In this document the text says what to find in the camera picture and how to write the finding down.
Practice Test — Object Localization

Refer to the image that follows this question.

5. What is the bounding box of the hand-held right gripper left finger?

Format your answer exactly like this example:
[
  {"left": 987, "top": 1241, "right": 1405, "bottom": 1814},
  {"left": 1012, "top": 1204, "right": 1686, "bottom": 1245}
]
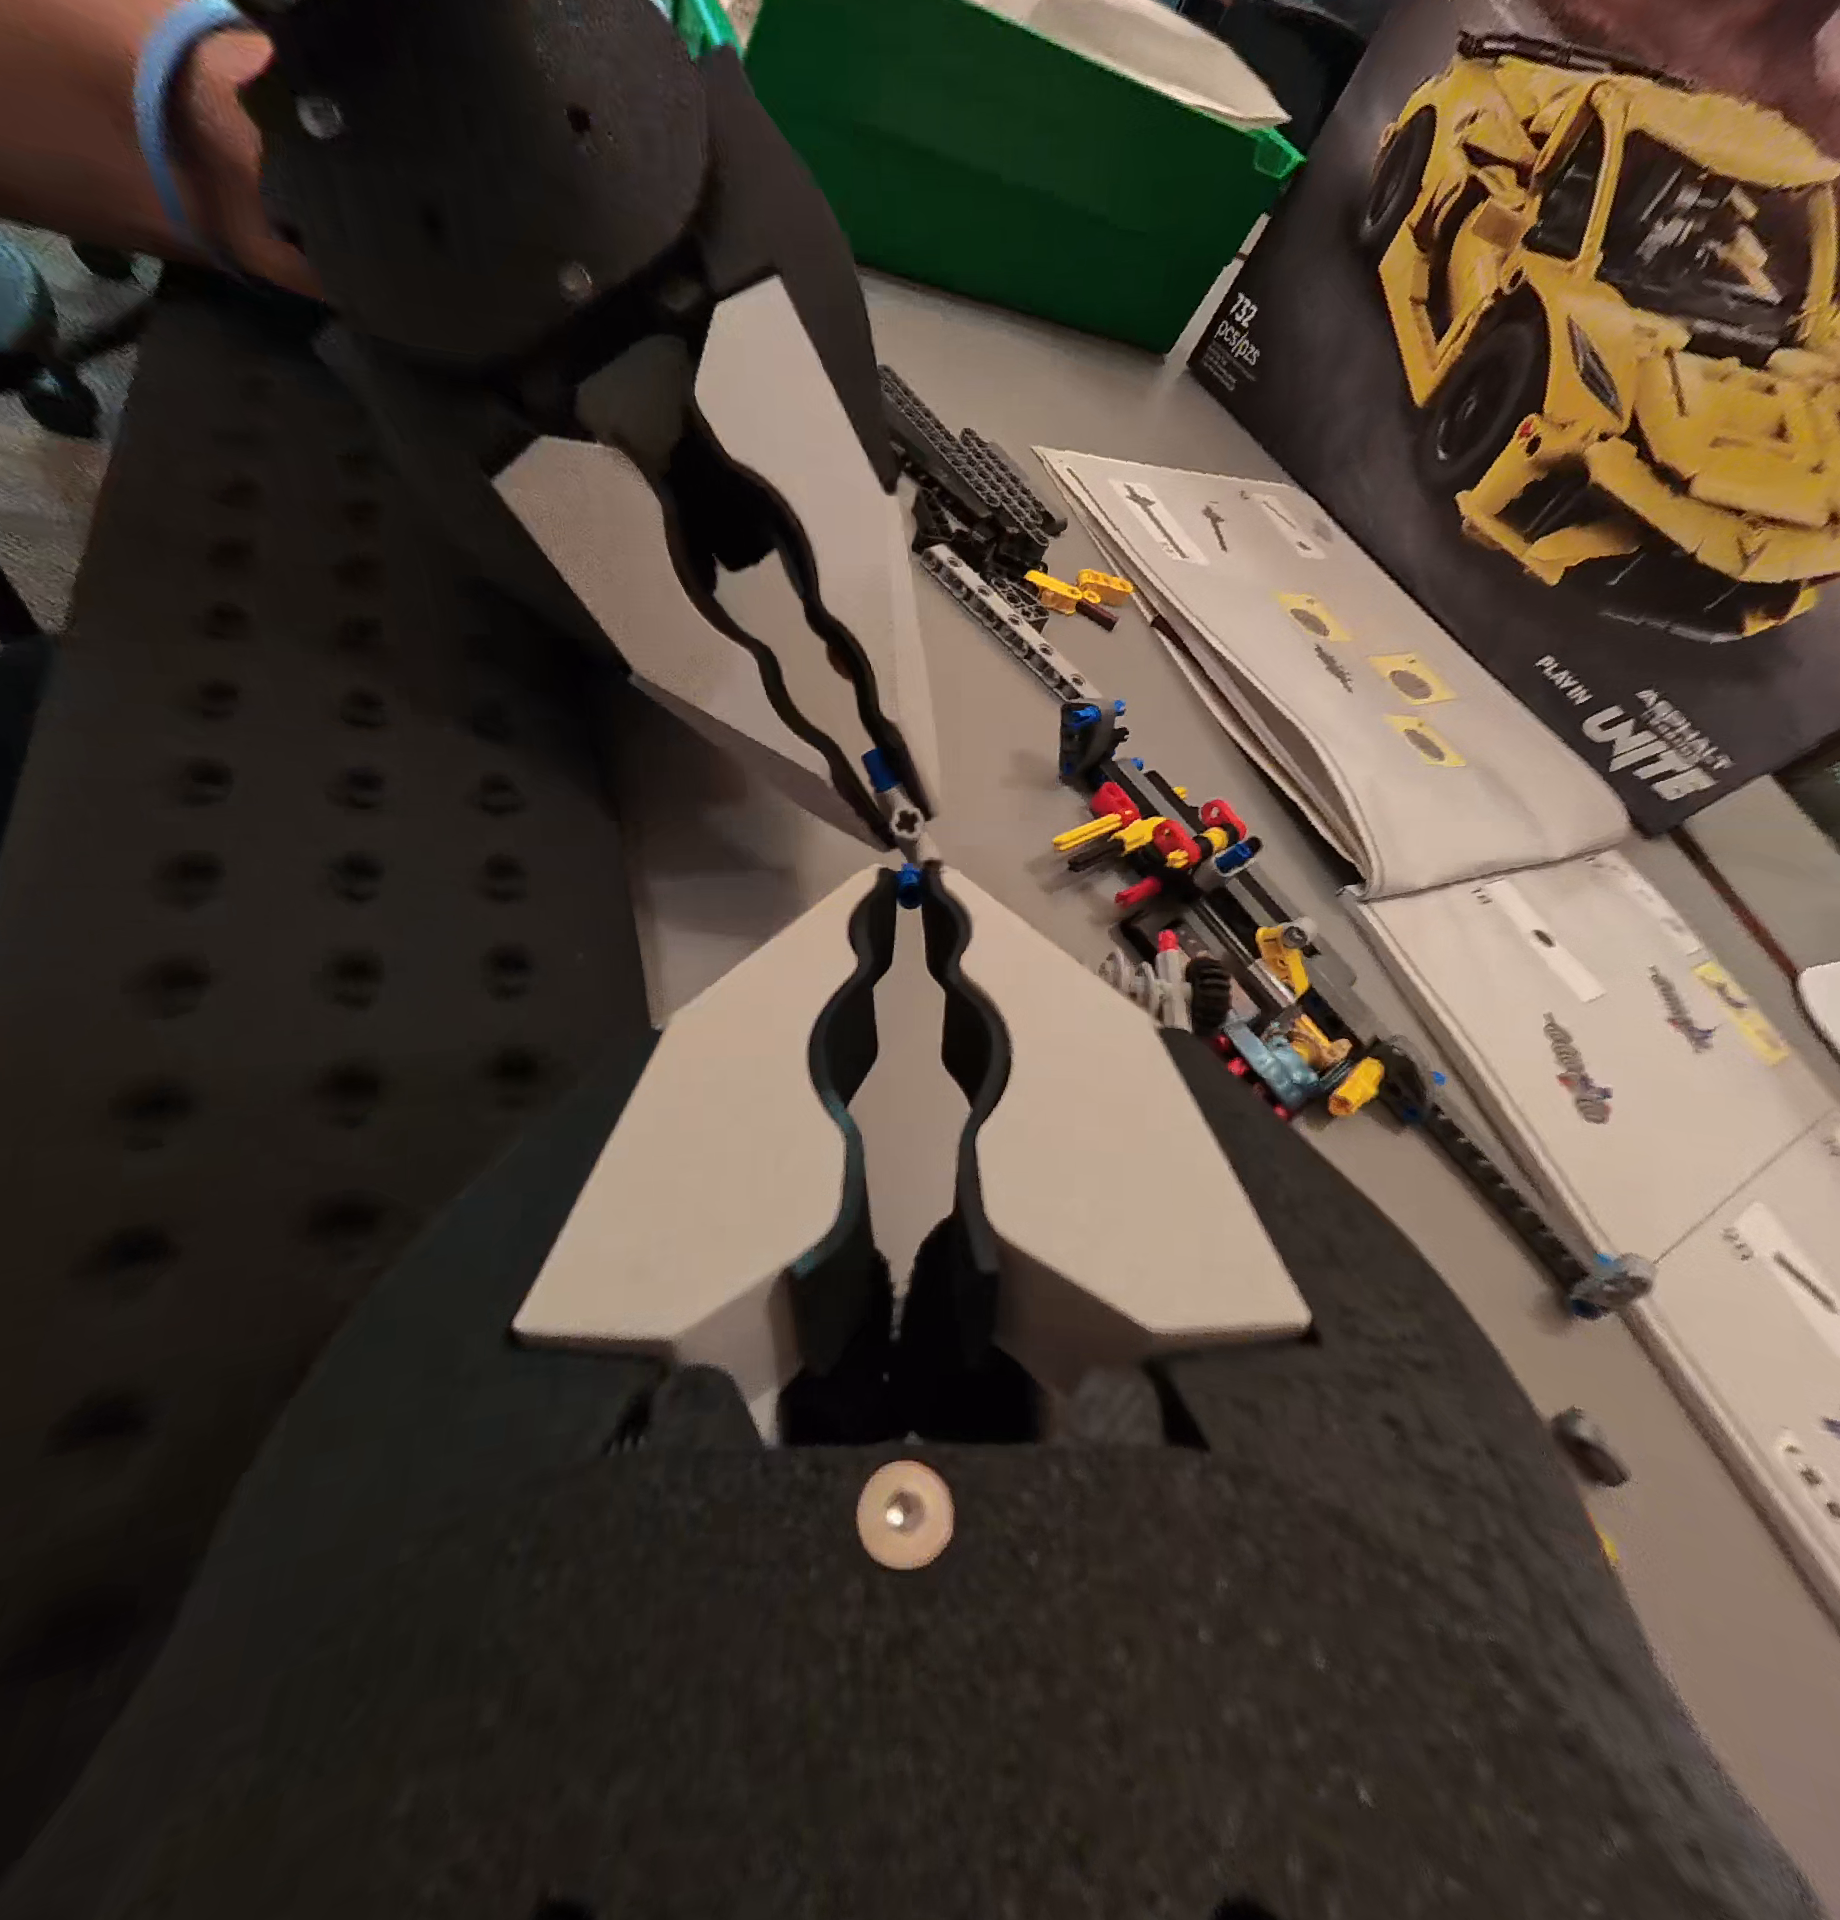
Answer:
[{"left": 512, "top": 861, "right": 904, "bottom": 1449}]

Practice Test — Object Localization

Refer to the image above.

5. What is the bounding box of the blue wristband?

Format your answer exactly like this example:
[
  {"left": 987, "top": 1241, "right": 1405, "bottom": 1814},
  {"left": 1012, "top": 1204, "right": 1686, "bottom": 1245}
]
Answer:
[{"left": 128, "top": 0, "right": 258, "bottom": 258}]

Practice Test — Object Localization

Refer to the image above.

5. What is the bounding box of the lego instruction booklet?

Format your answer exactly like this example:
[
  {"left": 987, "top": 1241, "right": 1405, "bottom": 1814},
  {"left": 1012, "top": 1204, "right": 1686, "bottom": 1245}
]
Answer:
[{"left": 1033, "top": 442, "right": 1840, "bottom": 1629}]

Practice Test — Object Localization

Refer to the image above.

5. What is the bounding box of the person's left hand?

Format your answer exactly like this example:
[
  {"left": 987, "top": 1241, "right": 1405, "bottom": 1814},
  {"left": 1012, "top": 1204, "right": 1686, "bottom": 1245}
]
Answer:
[{"left": 179, "top": 21, "right": 322, "bottom": 299}]

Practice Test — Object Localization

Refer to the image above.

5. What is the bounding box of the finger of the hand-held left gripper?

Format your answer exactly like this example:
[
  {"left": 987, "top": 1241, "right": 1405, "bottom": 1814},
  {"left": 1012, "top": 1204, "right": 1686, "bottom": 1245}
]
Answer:
[
  {"left": 692, "top": 274, "right": 950, "bottom": 824},
  {"left": 489, "top": 432, "right": 890, "bottom": 855}
]

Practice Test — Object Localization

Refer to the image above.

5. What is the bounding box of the green plastic bin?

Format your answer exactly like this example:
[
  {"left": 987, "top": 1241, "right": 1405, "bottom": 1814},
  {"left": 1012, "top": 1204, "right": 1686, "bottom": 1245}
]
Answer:
[{"left": 743, "top": 0, "right": 1304, "bottom": 354}]

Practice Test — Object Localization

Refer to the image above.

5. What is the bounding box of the light grey lego beam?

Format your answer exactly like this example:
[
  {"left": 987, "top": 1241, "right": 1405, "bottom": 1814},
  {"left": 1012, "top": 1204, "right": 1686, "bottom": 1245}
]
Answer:
[{"left": 919, "top": 541, "right": 1102, "bottom": 708}]

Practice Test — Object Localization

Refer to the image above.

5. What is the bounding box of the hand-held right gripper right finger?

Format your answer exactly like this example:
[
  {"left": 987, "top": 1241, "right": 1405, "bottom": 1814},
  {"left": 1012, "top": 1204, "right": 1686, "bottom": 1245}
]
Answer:
[{"left": 919, "top": 861, "right": 1316, "bottom": 1413}]

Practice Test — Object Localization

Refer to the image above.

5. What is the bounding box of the grey lego connector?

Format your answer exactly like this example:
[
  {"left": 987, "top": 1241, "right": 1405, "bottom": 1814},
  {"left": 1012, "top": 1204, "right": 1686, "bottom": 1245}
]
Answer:
[{"left": 857, "top": 741, "right": 944, "bottom": 863}]

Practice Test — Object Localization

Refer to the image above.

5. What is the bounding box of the black dimpled pad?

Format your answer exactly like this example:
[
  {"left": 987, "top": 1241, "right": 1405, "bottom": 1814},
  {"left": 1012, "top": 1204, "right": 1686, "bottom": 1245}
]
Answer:
[{"left": 0, "top": 284, "right": 660, "bottom": 1891}]

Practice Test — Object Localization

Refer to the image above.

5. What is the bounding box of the black lego beam pile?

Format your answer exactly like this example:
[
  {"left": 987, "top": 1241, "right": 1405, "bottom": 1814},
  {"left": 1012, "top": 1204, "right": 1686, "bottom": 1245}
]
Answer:
[{"left": 874, "top": 365, "right": 1072, "bottom": 573}]

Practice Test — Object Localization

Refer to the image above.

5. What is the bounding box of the lego chassis assembly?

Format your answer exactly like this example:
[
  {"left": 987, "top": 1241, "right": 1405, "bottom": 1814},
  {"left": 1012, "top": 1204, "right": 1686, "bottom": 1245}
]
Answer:
[{"left": 1057, "top": 696, "right": 1658, "bottom": 1323}]

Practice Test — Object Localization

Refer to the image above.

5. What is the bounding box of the person's left forearm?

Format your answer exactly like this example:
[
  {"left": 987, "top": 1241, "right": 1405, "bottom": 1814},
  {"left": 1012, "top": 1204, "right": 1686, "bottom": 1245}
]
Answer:
[{"left": 0, "top": 0, "right": 171, "bottom": 258}]

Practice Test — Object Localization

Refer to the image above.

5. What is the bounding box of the lego set box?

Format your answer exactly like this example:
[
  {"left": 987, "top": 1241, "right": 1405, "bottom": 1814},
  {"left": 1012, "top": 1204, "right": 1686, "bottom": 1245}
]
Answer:
[{"left": 1187, "top": 0, "right": 1840, "bottom": 838}]

